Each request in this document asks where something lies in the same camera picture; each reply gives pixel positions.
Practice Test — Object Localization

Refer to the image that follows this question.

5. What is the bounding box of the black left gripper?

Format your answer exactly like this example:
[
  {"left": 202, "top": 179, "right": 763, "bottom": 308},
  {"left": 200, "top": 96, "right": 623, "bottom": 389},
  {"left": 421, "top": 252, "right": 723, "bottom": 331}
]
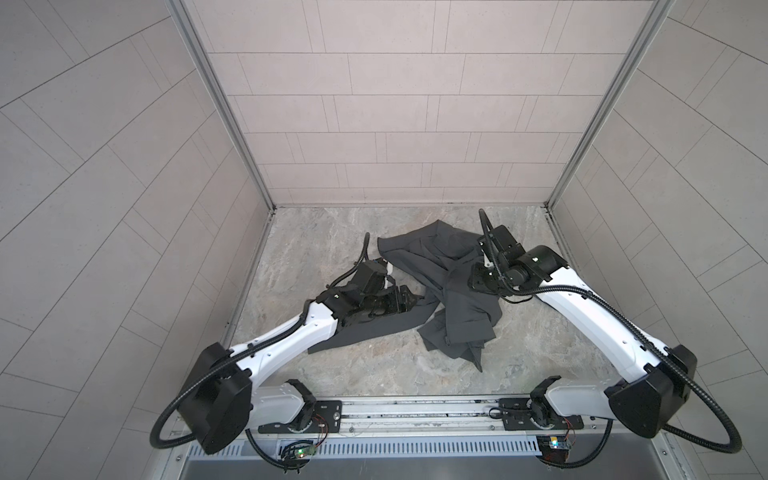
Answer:
[{"left": 358, "top": 286, "right": 421, "bottom": 320}]

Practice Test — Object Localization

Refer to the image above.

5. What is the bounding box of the dark grey zip jacket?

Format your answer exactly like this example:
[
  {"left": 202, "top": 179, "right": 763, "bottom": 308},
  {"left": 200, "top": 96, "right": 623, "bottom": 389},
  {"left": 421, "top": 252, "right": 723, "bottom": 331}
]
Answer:
[{"left": 308, "top": 220, "right": 502, "bottom": 370}]

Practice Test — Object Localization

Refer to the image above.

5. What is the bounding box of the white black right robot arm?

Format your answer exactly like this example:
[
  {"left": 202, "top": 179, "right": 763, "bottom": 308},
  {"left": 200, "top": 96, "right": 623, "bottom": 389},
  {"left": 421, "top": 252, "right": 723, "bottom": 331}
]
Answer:
[{"left": 468, "top": 219, "right": 696, "bottom": 438}]

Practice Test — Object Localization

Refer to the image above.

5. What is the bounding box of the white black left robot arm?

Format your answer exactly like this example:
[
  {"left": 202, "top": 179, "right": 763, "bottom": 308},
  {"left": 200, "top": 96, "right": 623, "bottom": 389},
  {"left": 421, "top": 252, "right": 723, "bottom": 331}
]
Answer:
[{"left": 174, "top": 258, "right": 422, "bottom": 454}]

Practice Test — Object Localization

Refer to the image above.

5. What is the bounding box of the white vent grille strip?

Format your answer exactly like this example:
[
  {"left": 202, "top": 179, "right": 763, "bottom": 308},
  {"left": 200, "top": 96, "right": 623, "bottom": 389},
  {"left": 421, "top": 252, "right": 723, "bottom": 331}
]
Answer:
[{"left": 185, "top": 436, "right": 544, "bottom": 462}]

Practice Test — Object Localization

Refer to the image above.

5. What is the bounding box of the left green circuit board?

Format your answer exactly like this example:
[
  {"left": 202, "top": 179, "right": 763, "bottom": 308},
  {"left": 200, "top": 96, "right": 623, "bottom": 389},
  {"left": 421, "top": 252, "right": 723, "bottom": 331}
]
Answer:
[{"left": 280, "top": 441, "right": 317, "bottom": 470}]

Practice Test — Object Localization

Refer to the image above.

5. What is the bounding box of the green circuit board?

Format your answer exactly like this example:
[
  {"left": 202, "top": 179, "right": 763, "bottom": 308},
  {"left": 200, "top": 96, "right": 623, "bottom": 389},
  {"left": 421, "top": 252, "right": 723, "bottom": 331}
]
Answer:
[
  {"left": 536, "top": 436, "right": 573, "bottom": 464},
  {"left": 280, "top": 441, "right": 317, "bottom": 470}
]

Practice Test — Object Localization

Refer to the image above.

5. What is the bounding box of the right green circuit board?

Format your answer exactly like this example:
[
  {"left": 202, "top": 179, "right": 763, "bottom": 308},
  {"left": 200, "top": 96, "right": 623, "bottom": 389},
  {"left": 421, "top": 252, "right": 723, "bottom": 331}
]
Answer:
[{"left": 536, "top": 436, "right": 573, "bottom": 464}]

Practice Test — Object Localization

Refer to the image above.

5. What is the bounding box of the right black corrugated cable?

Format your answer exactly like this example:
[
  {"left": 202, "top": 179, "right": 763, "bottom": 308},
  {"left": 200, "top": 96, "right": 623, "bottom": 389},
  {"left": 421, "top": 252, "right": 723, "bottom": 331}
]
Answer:
[{"left": 478, "top": 208, "right": 743, "bottom": 455}]

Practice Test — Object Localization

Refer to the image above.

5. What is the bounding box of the black corrugated cable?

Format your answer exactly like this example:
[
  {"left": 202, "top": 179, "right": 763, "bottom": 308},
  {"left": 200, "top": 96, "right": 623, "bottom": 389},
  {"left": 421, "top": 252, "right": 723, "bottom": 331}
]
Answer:
[
  {"left": 478, "top": 208, "right": 743, "bottom": 455},
  {"left": 149, "top": 232, "right": 372, "bottom": 451}
]

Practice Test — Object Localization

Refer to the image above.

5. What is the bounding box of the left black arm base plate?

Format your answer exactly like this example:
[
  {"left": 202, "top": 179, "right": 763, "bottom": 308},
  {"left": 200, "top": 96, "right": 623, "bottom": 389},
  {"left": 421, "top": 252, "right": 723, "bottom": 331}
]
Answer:
[{"left": 257, "top": 400, "right": 343, "bottom": 435}]

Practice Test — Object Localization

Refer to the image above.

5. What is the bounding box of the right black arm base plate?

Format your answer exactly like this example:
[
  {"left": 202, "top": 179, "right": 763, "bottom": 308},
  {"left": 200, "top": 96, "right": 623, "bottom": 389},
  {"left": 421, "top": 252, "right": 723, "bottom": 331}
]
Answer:
[{"left": 488, "top": 397, "right": 584, "bottom": 431}]

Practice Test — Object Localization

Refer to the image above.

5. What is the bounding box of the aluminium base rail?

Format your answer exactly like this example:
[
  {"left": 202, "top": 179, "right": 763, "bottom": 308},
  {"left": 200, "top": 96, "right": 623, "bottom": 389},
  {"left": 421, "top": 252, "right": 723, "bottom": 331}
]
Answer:
[{"left": 257, "top": 392, "right": 670, "bottom": 445}]

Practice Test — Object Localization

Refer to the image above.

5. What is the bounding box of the left black corrugated cable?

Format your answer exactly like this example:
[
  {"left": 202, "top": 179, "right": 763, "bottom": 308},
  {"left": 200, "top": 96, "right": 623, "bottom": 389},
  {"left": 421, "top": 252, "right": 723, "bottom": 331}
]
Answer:
[{"left": 149, "top": 232, "right": 372, "bottom": 451}]

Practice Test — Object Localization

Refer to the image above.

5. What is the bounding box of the aluminium right corner post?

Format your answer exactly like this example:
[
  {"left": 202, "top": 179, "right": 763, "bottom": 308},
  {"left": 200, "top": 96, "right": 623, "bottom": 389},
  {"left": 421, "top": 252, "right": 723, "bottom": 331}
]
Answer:
[{"left": 544, "top": 0, "right": 675, "bottom": 213}]

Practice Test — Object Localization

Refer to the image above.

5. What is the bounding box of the aluminium corner post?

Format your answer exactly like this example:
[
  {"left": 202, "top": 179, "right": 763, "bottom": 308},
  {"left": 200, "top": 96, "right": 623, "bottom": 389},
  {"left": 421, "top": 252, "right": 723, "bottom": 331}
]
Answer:
[
  {"left": 165, "top": 0, "right": 276, "bottom": 216},
  {"left": 544, "top": 0, "right": 675, "bottom": 213}
]

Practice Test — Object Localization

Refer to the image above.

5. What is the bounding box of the aluminium left corner post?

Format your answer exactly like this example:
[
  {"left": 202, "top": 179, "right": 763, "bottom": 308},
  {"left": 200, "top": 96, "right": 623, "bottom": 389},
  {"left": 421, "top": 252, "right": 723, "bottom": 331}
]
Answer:
[{"left": 165, "top": 0, "right": 276, "bottom": 216}]

